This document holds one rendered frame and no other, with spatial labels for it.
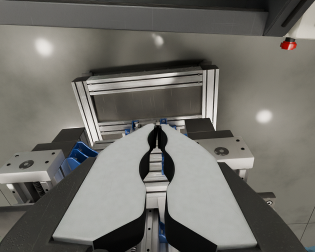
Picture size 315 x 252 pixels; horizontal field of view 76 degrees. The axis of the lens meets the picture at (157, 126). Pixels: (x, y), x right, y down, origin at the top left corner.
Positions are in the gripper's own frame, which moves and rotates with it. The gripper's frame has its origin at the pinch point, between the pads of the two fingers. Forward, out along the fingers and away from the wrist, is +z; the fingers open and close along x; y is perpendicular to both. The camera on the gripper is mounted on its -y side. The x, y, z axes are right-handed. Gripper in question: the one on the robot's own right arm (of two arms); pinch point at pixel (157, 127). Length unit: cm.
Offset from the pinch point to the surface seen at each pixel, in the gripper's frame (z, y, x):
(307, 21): 26.8, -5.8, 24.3
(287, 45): 43, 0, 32
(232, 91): 125, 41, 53
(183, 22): 29.9, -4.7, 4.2
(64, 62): 125, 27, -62
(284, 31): 28.9, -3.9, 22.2
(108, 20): 29.9, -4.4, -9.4
